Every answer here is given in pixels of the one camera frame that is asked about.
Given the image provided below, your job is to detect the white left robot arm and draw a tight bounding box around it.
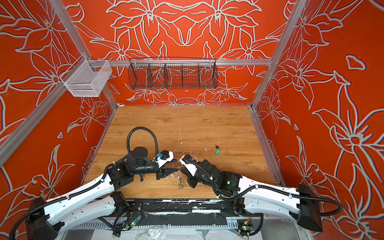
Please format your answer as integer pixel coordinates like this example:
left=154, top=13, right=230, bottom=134
left=26, top=147, right=177, bottom=240

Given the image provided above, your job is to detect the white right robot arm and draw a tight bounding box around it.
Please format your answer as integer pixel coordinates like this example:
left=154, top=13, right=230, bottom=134
left=180, top=156, right=323, bottom=232

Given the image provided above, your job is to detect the green key tag with key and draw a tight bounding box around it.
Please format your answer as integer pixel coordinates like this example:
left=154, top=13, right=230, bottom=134
left=215, top=146, right=221, bottom=155

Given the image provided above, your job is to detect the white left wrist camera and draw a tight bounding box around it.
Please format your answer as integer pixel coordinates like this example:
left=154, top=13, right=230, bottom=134
left=155, top=150, right=174, bottom=168

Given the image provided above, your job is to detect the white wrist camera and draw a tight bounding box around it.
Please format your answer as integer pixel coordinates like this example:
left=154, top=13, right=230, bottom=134
left=180, top=155, right=198, bottom=177
left=155, top=150, right=174, bottom=168

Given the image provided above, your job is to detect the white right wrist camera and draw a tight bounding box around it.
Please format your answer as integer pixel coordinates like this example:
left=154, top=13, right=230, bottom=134
left=180, top=155, right=198, bottom=177

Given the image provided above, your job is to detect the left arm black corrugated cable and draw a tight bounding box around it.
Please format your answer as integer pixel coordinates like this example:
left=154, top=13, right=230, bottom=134
left=8, top=126, right=159, bottom=240

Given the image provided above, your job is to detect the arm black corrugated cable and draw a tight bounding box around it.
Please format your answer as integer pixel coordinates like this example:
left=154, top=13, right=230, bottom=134
left=8, top=126, right=159, bottom=240
left=185, top=158, right=344, bottom=217

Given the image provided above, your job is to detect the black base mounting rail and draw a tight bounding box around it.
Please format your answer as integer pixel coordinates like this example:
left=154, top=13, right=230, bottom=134
left=106, top=199, right=261, bottom=229

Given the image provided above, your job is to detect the black wire wall basket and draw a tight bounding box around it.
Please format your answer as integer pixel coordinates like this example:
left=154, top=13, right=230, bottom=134
left=128, top=58, right=219, bottom=90

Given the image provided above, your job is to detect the white wire wall basket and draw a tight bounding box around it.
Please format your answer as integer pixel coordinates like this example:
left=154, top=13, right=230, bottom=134
left=60, top=56, right=112, bottom=97

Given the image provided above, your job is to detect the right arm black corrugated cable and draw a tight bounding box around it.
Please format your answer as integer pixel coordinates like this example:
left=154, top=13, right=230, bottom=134
left=185, top=158, right=344, bottom=217

